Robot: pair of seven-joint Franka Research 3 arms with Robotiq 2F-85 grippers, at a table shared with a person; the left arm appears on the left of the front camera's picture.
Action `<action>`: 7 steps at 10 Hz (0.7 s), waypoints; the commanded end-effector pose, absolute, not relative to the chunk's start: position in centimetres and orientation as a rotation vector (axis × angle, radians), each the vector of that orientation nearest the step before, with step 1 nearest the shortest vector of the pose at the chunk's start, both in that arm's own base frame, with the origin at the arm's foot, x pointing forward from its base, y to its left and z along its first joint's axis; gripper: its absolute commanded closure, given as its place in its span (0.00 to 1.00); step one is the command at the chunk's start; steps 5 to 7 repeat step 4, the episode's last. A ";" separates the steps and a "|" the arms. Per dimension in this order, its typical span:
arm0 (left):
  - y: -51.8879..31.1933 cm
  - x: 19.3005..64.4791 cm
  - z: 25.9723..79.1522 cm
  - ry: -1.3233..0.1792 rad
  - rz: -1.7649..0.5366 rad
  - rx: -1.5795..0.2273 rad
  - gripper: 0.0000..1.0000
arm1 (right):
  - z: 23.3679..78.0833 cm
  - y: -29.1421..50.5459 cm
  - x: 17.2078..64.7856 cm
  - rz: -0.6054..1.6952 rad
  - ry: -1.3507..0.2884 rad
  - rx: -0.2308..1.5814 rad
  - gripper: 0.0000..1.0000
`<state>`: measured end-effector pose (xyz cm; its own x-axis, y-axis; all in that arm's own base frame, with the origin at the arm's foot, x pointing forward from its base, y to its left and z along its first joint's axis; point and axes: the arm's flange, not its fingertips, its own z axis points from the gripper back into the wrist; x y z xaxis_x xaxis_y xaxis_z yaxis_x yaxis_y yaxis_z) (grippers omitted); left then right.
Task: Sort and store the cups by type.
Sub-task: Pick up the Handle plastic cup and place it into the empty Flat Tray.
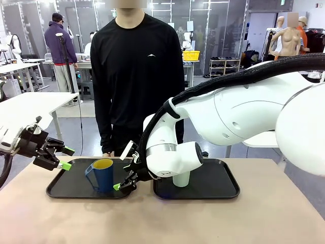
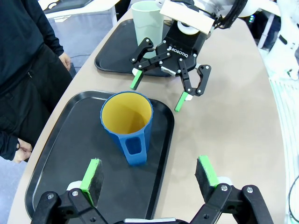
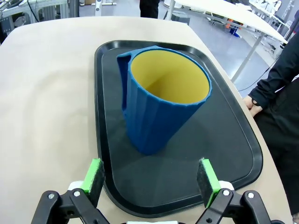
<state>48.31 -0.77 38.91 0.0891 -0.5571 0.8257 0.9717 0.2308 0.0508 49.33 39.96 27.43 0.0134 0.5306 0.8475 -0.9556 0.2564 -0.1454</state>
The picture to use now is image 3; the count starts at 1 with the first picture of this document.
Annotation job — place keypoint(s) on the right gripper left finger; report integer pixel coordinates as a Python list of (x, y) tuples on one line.
[(92, 182)]

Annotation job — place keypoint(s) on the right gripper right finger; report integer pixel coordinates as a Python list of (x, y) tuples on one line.
[(208, 182)]

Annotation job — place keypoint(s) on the blue ribbed mug yellow inside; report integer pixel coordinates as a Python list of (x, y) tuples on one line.
[(151, 121)]

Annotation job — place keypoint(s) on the person's right forearm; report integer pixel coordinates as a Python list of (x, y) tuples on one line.
[(273, 81)]

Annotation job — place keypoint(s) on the person's right hand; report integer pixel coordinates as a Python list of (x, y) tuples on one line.
[(253, 106)]

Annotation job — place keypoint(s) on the black plastic tray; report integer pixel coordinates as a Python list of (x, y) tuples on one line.
[(187, 168)]

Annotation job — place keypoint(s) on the person in black sweater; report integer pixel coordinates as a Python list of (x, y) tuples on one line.
[(280, 144)]

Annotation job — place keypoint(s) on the dark grey box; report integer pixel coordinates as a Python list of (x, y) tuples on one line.
[(181, 18)]

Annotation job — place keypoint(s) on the white side table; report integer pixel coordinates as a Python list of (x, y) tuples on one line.
[(222, 11)]

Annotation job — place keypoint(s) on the person in black trousers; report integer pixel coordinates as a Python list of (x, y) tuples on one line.
[(149, 8)]

